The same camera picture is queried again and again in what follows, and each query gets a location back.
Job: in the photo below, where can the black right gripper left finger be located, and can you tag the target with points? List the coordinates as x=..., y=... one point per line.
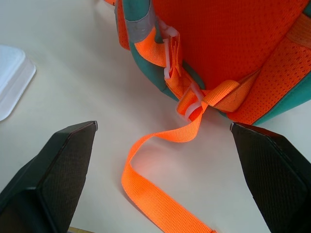
x=48, y=174

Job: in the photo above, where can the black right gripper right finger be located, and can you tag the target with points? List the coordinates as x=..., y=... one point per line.
x=274, y=170

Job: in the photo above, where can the white plastic container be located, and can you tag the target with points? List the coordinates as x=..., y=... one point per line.
x=12, y=80

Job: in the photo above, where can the orange and teal backpack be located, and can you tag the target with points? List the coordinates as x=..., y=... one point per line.
x=218, y=63

